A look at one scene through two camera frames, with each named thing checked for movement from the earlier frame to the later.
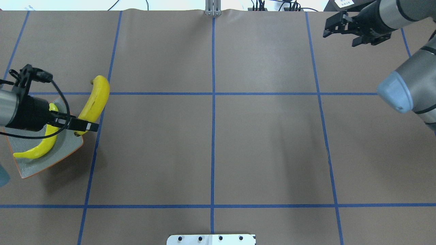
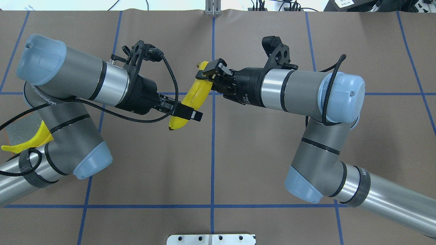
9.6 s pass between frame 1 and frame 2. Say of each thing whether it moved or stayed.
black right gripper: moved
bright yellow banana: moved
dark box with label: stayed
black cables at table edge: stayed
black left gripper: moved
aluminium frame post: stayed
